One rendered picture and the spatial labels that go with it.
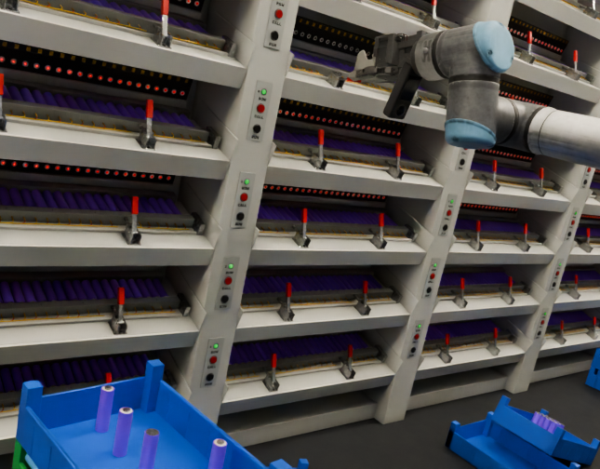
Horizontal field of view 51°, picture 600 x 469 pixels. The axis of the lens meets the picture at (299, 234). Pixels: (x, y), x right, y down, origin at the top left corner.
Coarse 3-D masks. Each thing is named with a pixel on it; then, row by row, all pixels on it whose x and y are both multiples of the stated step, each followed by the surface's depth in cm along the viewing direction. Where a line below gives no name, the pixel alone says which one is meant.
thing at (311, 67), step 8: (296, 64) 140; (304, 64) 142; (312, 64) 143; (320, 64) 145; (312, 72) 142; (320, 72) 145; (328, 72) 147; (344, 72) 149; (384, 88) 160; (392, 88) 161; (424, 96) 169; (432, 96) 171; (440, 96) 173
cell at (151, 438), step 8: (144, 432) 76; (152, 432) 77; (144, 440) 76; (152, 440) 76; (144, 448) 76; (152, 448) 76; (144, 456) 76; (152, 456) 77; (144, 464) 77; (152, 464) 77
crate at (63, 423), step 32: (32, 384) 79; (128, 384) 91; (160, 384) 93; (32, 416) 77; (64, 416) 85; (96, 416) 89; (160, 416) 93; (192, 416) 87; (32, 448) 78; (64, 448) 81; (96, 448) 82; (128, 448) 84; (160, 448) 85; (192, 448) 86
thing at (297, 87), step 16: (304, 48) 154; (320, 48) 157; (288, 64) 131; (288, 80) 133; (304, 80) 137; (320, 80) 143; (288, 96) 136; (304, 96) 138; (320, 96) 140; (336, 96) 143; (352, 96) 145; (368, 96) 148; (384, 96) 155; (368, 112) 151; (416, 112) 159; (432, 112) 163
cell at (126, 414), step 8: (128, 408) 81; (120, 416) 80; (128, 416) 80; (120, 424) 80; (128, 424) 80; (120, 432) 80; (128, 432) 81; (120, 440) 81; (120, 448) 81; (120, 456) 81
